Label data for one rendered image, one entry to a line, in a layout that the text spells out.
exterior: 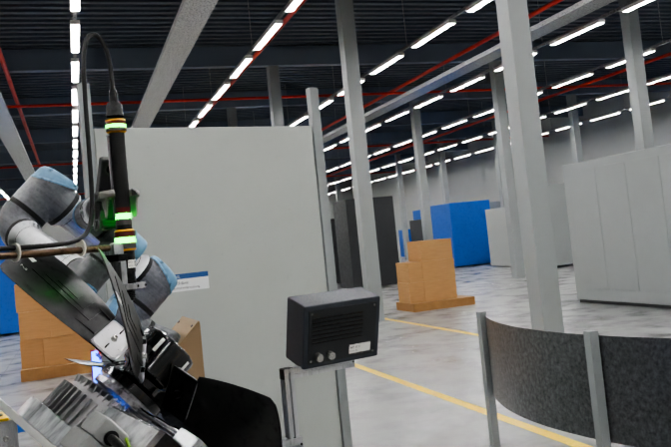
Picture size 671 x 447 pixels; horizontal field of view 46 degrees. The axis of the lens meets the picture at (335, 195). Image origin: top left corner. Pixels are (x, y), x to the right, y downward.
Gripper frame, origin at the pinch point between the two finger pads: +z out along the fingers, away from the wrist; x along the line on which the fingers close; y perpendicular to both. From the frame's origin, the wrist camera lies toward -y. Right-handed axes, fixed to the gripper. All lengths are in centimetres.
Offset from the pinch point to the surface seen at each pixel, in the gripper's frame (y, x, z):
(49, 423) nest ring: 42.5, 21.1, 15.3
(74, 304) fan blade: 22.6, 12.4, 1.8
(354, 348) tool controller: 47, -74, -35
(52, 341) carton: 100, -147, -907
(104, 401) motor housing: 40.6, 11.0, 14.4
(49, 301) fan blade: 21.3, 17.4, 3.8
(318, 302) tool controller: 32, -62, -33
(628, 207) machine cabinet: 2, -904, -598
